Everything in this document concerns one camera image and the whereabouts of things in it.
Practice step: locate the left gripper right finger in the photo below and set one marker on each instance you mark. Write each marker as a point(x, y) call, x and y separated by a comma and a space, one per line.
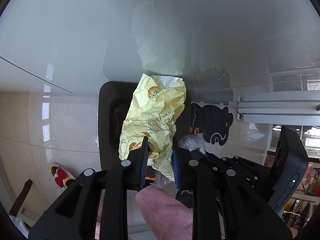
point(189, 174)

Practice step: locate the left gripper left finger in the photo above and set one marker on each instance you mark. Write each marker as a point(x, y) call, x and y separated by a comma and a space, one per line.
point(95, 195)

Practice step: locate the yellow paper wrapper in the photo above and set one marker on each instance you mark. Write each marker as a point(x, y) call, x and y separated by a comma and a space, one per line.
point(157, 102)

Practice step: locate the crushed clear plastic bottle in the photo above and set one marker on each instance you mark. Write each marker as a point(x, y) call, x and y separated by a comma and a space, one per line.
point(189, 147)

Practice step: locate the black trash bin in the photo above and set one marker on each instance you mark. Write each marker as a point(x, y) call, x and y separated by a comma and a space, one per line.
point(114, 102)

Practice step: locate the red white slipper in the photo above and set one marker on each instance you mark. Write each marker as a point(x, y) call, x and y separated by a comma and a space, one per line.
point(62, 177)

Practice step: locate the black cat floor mat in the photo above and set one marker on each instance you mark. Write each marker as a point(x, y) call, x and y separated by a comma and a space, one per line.
point(212, 122)

